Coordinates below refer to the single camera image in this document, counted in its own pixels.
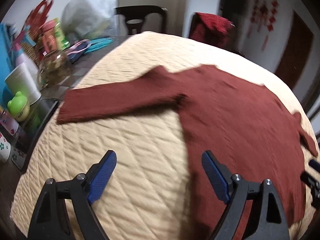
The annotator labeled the rust red knit sweater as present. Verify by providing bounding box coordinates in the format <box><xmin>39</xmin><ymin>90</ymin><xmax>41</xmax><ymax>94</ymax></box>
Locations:
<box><xmin>57</xmin><ymin>65</ymin><xmax>318</xmax><ymax>239</ymax></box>

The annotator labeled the beige quilted table cover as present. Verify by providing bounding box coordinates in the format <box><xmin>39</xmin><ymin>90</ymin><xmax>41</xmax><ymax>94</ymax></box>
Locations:
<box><xmin>11</xmin><ymin>31</ymin><xmax>319</xmax><ymax>239</ymax></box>

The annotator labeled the floral white cup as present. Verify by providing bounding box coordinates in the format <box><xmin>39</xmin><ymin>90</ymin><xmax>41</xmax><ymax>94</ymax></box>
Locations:
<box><xmin>0</xmin><ymin>133</ymin><xmax>11</xmax><ymax>163</ymax></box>

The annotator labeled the black phone on table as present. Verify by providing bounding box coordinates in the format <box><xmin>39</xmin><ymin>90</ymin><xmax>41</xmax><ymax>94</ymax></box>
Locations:
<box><xmin>21</xmin><ymin>98</ymin><xmax>60</xmax><ymax>173</ymax></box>

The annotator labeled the green frog bottle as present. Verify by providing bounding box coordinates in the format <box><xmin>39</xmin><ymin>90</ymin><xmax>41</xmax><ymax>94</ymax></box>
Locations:
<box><xmin>7</xmin><ymin>91</ymin><xmax>30</xmax><ymax>122</ymax></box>

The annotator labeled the dark red door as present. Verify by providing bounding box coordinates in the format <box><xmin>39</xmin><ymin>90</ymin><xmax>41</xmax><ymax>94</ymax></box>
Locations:
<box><xmin>274</xmin><ymin>11</ymin><xmax>314</xmax><ymax>89</ymax></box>

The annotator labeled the glass jar with contents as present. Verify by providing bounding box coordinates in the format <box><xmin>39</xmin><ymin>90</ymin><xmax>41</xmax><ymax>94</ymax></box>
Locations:
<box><xmin>37</xmin><ymin>50</ymin><xmax>72</xmax><ymax>88</ymax></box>

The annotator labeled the white paper cup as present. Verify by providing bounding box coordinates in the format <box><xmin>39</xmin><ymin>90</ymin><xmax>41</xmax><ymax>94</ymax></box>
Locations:
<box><xmin>5</xmin><ymin>63</ymin><xmax>41</xmax><ymax>105</ymax></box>

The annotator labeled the teal crochet mat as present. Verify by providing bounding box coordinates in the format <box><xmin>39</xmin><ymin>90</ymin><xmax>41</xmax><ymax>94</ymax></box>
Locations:
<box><xmin>84</xmin><ymin>37</ymin><xmax>114</xmax><ymax>54</ymax></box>

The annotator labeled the green snack package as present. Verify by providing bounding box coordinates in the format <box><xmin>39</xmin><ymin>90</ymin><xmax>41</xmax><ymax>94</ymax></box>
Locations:
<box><xmin>54</xmin><ymin>18</ymin><xmax>70</xmax><ymax>50</ymax></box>

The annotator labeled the red Chinese knot decoration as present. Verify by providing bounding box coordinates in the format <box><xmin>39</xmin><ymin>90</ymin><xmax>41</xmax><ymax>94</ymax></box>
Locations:
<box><xmin>247</xmin><ymin>0</ymin><xmax>279</xmax><ymax>51</ymax></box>

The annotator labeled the chair with red garment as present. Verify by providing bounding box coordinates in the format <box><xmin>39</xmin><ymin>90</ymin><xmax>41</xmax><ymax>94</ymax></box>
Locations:
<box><xmin>188</xmin><ymin>12</ymin><xmax>199</xmax><ymax>39</ymax></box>

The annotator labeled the red checkered garment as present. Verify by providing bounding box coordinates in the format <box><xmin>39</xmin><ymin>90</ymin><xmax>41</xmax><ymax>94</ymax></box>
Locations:
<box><xmin>191</xmin><ymin>12</ymin><xmax>234</xmax><ymax>48</ymax></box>

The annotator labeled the red lidded canister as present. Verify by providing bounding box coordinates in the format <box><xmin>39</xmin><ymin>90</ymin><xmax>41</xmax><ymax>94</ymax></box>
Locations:
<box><xmin>41</xmin><ymin>20</ymin><xmax>58</xmax><ymax>54</ymax></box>

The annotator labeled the grey plastic bag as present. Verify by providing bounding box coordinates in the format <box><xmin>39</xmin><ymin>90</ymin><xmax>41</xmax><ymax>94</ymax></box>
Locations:
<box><xmin>61</xmin><ymin>0</ymin><xmax>118</xmax><ymax>40</ymax></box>

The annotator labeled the red gift bag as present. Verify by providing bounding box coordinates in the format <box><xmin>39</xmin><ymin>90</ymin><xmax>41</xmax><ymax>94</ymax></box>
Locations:
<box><xmin>23</xmin><ymin>0</ymin><xmax>54</xmax><ymax>40</ymax></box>

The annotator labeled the black chair behind table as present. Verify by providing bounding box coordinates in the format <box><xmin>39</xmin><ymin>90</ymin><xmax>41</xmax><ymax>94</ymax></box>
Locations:
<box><xmin>115</xmin><ymin>5</ymin><xmax>167</xmax><ymax>36</ymax></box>

